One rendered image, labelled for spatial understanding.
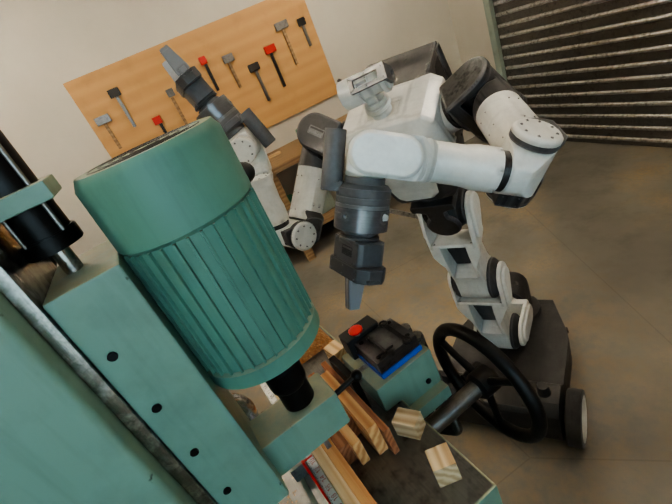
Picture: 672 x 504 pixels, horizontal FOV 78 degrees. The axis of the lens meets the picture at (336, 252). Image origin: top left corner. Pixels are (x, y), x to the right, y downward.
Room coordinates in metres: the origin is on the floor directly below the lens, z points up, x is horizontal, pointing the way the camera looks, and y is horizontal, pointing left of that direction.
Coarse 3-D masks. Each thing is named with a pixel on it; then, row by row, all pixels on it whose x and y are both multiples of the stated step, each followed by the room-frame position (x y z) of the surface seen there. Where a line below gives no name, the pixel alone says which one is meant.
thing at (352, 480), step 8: (336, 448) 0.51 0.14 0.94; (328, 456) 0.50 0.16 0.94; (336, 456) 0.49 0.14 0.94; (336, 464) 0.48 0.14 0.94; (344, 464) 0.47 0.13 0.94; (344, 472) 0.46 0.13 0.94; (352, 472) 0.45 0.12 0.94; (352, 480) 0.44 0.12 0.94; (360, 480) 0.43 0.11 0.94; (352, 488) 0.43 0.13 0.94; (360, 488) 0.42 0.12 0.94; (360, 496) 0.41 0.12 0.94; (368, 496) 0.40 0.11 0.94
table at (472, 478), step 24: (312, 360) 0.80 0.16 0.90; (408, 408) 0.56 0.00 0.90; (432, 408) 0.58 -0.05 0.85; (432, 432) 0.49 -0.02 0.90; (384, 456) 0.48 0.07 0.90; (408, 456) 0.47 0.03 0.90; (456, 456) 0.43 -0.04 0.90; (384, 480) 0.44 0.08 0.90; (408, 480) 0.43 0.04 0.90; (432, 480) 0.41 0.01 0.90; (480, 480) 0.38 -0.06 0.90
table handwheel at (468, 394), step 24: (456, 336) 0.64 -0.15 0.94; (480, 336) 0.60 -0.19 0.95; (456, 360) 0.68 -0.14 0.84; (504, 360) 0.54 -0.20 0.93; (456, 384) 0.71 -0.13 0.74; (480, 384) 0.60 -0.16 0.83; (504, 384) 0.55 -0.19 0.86; (528, 384) 0.51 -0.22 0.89; (456, 408) 0.58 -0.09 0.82; (480, 408) 0.65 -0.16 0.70; (528, 408) 0.50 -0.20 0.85; (504, 432) 0.58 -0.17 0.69; (528, 432) 0.52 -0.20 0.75
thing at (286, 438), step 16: (320, 384) 0.52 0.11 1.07; (320, 400) 0.49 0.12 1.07; (336, 400) 0.49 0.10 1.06; (256, 416) 0.52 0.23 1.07; (272, 416) 0.50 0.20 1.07; (288, 416) 0.49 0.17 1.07; (304, 416) 0.47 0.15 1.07; (320, 416) 0.48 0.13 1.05; (336, 416) 0.49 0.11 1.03; (256, 432) 0.48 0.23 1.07; (272, 432) 0.47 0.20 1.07; (288, 432) 0.46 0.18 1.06; (304, 432) 0.47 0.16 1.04; (320, 432) 0.48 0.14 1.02; (272, 448) 0.45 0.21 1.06; (288, 448) 0.46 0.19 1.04; (304, 448) 0.46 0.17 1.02; (288, 464) 0.45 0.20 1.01
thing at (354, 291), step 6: (348, 282) 0.59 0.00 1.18; (348, 288) 0.59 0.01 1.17; (354, 288) 0.59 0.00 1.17; (360, 288) 0.59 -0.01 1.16; (348, 294) 0.59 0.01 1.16; (354, 294) 0.59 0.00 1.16; (360, 294) 0.59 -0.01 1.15; (348, 300) 0.59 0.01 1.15; (354, 300) 0.59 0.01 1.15; (360, 300) 0.59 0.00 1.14; (348, 306) 0.59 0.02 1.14; (354, 306) 0.58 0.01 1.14
